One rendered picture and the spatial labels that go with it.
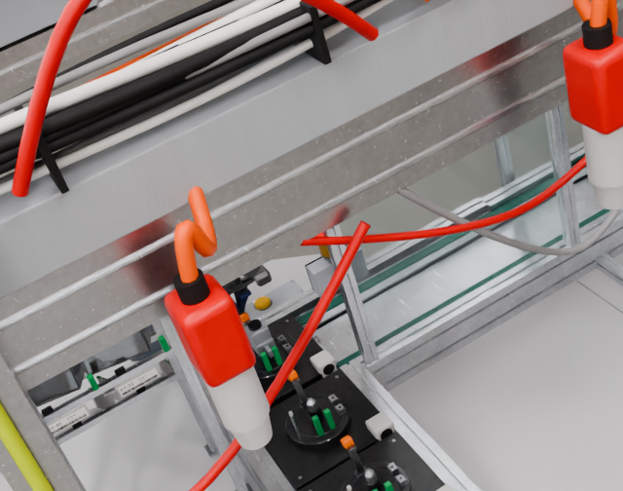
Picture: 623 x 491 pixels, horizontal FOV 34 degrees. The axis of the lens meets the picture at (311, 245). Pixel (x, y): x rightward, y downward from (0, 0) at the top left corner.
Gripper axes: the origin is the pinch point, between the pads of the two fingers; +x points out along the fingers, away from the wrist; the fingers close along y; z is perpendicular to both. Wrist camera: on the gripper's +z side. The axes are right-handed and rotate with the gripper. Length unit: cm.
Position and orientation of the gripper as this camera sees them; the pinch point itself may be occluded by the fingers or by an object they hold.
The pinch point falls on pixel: (237, 305)
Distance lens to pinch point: 238.3
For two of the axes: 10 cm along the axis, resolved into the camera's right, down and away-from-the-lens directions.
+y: -8.5, 4.6, -2.5
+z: -4.6, -4.4, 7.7
